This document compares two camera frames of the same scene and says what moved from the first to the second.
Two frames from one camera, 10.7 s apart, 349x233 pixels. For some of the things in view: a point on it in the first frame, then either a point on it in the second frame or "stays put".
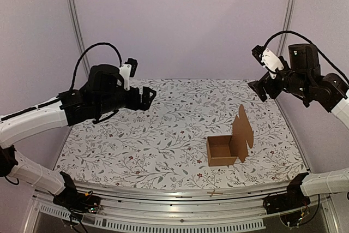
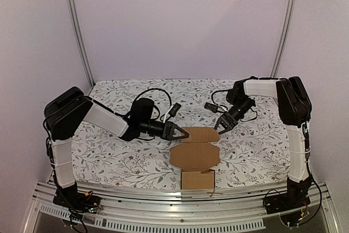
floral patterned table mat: [198, 134] stays put
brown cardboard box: [224, 150] -> [195, 157]
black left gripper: [145, 102] -> [168, 131]
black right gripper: [270, 87] -> [229, 118]
